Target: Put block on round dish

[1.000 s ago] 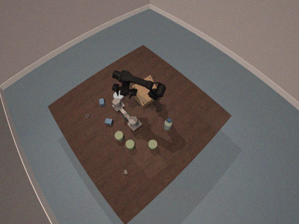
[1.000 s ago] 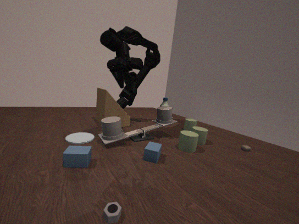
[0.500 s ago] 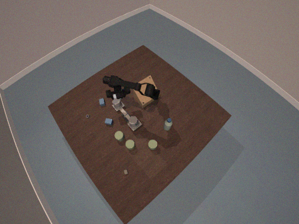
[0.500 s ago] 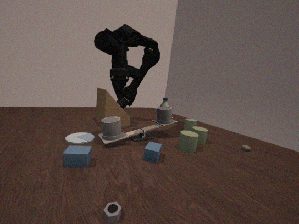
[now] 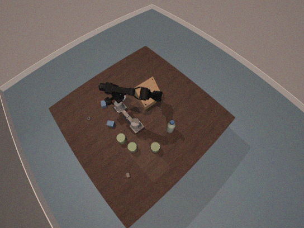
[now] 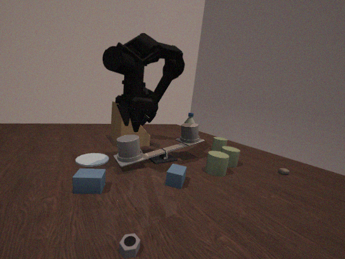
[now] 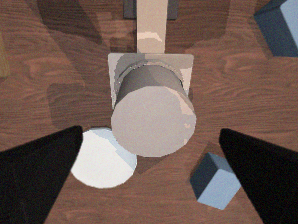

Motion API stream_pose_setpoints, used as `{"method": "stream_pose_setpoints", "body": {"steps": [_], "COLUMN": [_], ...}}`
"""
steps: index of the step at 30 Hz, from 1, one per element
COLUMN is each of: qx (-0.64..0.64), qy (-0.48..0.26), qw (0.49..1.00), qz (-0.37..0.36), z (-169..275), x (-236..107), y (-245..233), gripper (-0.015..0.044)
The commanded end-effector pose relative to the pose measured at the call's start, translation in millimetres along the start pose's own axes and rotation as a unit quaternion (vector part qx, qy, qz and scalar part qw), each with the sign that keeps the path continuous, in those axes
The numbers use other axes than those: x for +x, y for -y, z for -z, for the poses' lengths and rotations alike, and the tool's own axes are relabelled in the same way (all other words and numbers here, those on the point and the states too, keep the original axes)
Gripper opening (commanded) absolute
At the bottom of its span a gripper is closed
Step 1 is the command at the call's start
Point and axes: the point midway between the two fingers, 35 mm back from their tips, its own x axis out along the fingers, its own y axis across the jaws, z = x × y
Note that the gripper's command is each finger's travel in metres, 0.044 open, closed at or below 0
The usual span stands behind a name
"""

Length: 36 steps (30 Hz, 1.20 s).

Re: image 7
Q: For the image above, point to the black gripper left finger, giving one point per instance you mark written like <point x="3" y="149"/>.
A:
<point x="32" y="175"/>

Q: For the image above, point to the dark blue-grey box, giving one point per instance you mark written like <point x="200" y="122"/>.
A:
<point x="278" y="23"/>
<point x="214" y="182"/>

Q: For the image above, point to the white round dish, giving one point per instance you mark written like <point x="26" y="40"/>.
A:
<point x="102" y="162"/>

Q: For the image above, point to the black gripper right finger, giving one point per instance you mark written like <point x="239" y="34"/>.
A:
<point x="267" y="172"/>

